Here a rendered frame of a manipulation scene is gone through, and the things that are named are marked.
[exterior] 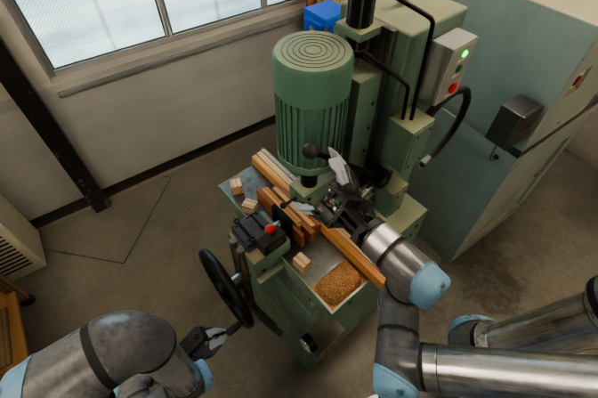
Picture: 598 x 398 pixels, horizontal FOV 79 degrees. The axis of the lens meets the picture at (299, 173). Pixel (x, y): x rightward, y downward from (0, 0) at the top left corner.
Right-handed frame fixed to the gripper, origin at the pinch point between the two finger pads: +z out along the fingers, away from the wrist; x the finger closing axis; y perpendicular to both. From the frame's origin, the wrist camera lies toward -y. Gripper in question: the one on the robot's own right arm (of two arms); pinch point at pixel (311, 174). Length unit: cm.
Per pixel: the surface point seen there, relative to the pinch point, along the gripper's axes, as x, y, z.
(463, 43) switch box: -42.2, -18.1, -3.5
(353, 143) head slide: -8.6, -19.6, 5.5
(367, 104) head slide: -19.2, -14.0, 5.7
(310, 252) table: 27.5, -28.3, 0.9
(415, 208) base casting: 3, -69, -6
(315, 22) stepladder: -35, -63, 78
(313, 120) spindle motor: -10.2, 1.9, 6.0
